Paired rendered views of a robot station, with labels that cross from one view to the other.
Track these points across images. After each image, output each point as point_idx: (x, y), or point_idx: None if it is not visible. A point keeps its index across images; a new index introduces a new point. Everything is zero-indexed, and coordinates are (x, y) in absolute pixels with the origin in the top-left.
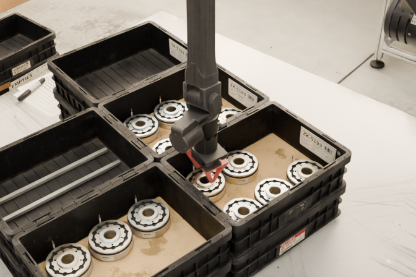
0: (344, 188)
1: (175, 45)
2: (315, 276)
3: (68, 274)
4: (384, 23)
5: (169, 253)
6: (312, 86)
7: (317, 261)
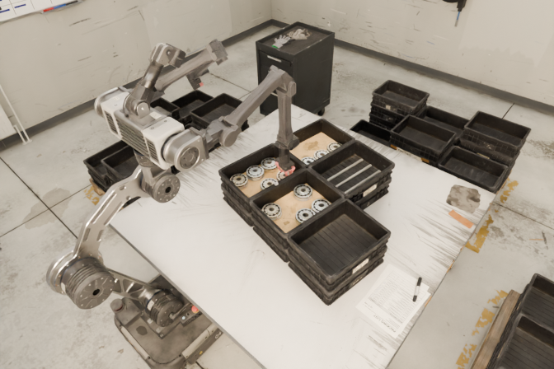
0: None
1: None
2: None
3: (333, 143)
4: (180, 182)
5: (298, 156)
6: (208, 292)
7: None
